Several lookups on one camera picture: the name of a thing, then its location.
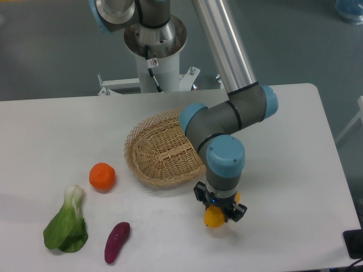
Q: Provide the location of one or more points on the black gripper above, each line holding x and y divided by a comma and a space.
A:
231, 210

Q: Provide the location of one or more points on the yellow mango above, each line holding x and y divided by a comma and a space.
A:
214, 217

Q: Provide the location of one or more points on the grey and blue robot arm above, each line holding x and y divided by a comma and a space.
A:
209, 129

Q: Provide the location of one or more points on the woven wicker basket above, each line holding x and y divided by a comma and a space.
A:
159, 154

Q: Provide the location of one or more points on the purple sweet potato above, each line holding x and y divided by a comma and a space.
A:
115, 241

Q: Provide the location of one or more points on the orange tangerine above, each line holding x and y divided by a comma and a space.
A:
102, 176

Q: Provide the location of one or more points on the black device at table edge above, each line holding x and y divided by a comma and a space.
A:
353, 243

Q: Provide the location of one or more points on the green bok choy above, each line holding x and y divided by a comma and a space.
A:
67, 230

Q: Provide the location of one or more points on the blue object in corner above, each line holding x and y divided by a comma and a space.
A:
350, 10

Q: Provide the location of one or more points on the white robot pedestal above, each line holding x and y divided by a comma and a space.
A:
157, 55

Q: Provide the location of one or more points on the white frame at right edge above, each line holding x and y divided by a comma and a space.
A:
351, 127

